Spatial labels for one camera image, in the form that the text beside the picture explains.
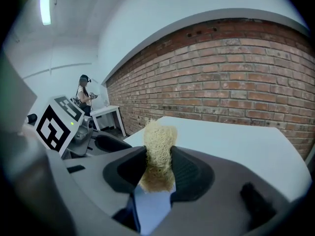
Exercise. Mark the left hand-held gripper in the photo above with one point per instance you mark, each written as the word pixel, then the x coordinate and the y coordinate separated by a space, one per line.
pixel 56 129

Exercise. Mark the big blue plate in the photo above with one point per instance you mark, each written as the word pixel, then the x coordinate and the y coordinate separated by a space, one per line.
pixel 152 210

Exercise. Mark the beige noodle clump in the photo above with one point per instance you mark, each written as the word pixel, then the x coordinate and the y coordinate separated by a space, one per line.
pixel 160 141

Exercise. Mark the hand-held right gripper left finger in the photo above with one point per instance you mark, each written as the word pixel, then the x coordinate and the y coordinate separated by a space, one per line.
pixel 115 176

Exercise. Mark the small white side table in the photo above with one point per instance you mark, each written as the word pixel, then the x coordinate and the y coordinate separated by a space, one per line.
pixel 105 110

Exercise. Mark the white square table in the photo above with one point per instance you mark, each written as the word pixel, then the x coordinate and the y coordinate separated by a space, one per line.
pixel 233 151

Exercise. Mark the ceiling tube light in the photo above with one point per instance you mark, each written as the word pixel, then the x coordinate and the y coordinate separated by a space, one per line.
pixel 45 4

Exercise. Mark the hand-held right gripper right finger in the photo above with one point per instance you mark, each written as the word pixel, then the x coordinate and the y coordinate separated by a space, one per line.
pixel 209 193

